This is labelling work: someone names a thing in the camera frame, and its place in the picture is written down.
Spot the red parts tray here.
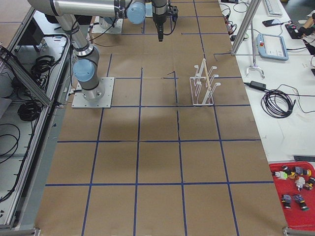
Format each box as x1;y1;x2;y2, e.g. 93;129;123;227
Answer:
269;162;315;231

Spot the white wire cup rack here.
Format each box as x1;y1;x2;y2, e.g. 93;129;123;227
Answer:
189;58;221;106

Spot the aluminium frame post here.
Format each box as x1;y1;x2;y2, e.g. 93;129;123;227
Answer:
231;0;261;56

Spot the black power adapter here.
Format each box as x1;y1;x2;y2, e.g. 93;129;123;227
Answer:
250;81;266;91

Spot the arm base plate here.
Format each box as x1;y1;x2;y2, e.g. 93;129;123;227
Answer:
71;77;115;109
92;16;123;34

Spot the blue teach pendant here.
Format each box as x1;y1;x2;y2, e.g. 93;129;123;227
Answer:
256;33;288;61

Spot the coiled black cable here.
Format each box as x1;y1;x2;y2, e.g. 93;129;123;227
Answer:
260;85;315;119

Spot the black smartphone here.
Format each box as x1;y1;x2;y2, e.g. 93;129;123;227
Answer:
262;19;283;27

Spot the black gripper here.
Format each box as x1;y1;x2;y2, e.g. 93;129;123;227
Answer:
156;4;178;41

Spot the white keyboard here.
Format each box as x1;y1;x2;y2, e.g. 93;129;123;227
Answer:
263;0;283;17

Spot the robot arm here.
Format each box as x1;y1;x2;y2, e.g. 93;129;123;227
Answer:
29;0;147;101

